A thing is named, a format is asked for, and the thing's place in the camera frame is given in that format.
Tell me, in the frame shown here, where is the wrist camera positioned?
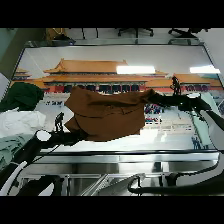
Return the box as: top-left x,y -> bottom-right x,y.
170,75 -> 183,97
54,111 -> 66,133

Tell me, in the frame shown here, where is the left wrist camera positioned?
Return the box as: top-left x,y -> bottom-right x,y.
54,111 -> 66,133

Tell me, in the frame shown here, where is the dark green garment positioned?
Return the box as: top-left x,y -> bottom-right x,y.
0,81 -> 45,113

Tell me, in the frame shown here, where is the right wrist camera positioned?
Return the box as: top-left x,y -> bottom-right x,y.
170,75 -> 183,97

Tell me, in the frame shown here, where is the black office chair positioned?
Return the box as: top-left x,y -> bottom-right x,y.
167,27 -> 210,39

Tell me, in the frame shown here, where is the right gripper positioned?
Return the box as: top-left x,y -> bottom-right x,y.
147,93 -> 172,108

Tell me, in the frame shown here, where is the silver frame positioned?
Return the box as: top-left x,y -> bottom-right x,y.
13,151 -> 224,197

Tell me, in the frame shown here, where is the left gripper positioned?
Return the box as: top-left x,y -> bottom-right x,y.
61,131 -> 86,146

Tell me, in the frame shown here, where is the white garment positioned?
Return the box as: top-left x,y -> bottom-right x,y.
0,107 -> 48,139

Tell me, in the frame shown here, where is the brown garment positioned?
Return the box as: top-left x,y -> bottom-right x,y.
63,85 -> 156,143

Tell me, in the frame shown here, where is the black cable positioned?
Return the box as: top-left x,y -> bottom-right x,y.
127,159 -> 224,196

